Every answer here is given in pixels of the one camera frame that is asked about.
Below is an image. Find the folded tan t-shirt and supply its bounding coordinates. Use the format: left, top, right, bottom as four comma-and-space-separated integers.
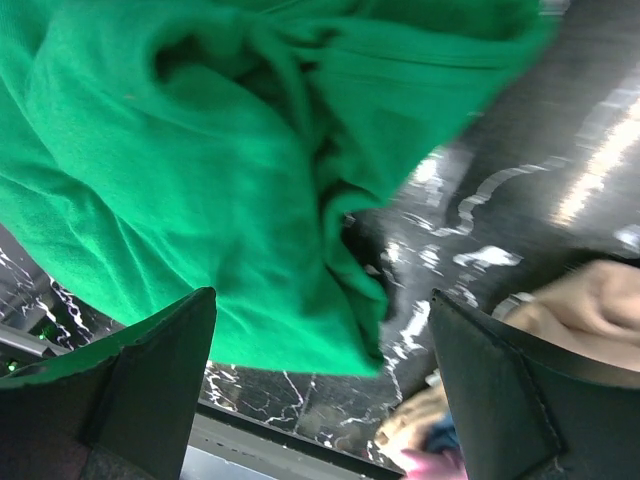
374, 260, 639, 456

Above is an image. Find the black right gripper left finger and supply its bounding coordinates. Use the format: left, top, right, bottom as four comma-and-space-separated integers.
1, 288, 216, 479

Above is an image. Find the folded dark blue t-shirt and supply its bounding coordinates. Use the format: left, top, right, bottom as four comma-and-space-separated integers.
426, 413, 460, 454

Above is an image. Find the green t-shirt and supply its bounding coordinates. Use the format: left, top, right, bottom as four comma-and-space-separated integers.
1, 1, 558, 376

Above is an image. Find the folded pink t-shirt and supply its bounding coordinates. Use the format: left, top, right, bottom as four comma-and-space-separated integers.
400, 450, 468, 480

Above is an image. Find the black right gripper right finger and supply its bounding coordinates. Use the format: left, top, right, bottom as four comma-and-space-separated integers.
429, 290, 639, 480

